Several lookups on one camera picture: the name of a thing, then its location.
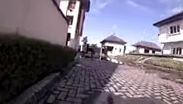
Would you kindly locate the tree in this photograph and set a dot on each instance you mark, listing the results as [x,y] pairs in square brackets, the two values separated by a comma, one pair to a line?
[85,41]

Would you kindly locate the small white gatehouse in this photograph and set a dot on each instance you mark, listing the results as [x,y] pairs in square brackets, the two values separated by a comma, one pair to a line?
[113,45]

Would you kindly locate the white multi-storey building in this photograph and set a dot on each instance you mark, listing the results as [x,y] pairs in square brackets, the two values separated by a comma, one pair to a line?
[74,19]

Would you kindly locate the grey brick paved road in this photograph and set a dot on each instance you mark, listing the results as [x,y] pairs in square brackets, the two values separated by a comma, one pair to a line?
[132,85]

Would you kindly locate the low house with dark roof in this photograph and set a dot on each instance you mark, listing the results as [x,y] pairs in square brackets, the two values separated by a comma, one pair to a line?
[147,47]

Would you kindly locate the grey kerb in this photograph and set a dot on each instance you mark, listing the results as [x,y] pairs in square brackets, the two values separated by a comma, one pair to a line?
[37,90]

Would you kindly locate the grass verge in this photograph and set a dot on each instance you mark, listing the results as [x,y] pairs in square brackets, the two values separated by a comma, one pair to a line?
[165,63]

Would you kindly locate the dark green hedge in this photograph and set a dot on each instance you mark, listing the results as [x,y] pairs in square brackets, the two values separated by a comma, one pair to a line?
[14,65]

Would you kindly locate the white two-storey house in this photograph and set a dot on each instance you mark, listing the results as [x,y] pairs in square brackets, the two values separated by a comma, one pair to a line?
[182,35]

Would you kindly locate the pale boundary wall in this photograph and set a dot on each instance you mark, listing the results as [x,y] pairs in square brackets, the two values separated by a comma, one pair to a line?
[20,9]

